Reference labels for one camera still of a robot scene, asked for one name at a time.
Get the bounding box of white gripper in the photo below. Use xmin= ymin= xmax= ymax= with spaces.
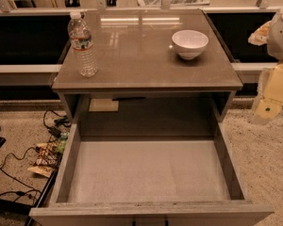
xmin=248 ymin=21 xmax=283 ymax=125

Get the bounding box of clear plastic water bottle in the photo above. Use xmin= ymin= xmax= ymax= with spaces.
xmin=68 ymin=11 xmax=97 ymax=77

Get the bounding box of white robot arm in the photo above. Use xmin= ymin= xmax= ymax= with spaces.
xmin=248 ymin=6 xmax=283 ymax=124

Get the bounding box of grey cabinet with glass top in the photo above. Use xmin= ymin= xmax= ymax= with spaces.
xmin=53 ymin=9 xmax=241 ymax=116

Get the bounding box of open grey top drawer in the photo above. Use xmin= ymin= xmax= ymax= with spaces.
xmin=28 ymin=94 xmax=275 ymax=226

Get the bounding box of green bottle on floor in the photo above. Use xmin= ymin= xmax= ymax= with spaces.
xmin=56 ymin=132 xmax=69 ymax=153

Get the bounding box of white ceramic bowl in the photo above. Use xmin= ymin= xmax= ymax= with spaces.
xmin=172 ymin=30 xmax=208 ymax=60

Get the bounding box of black power adapter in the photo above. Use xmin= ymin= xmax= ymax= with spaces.
xmin=48 ymin=126 xmax=61 ymax=137

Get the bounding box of brown snack bag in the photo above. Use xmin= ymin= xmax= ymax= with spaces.
xmin=27 ymin=142 xmax=59 ymax=178

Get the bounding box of black floor cable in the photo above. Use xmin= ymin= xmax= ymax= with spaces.
xmin=0 ymin=109 xmax=70 ymax=205

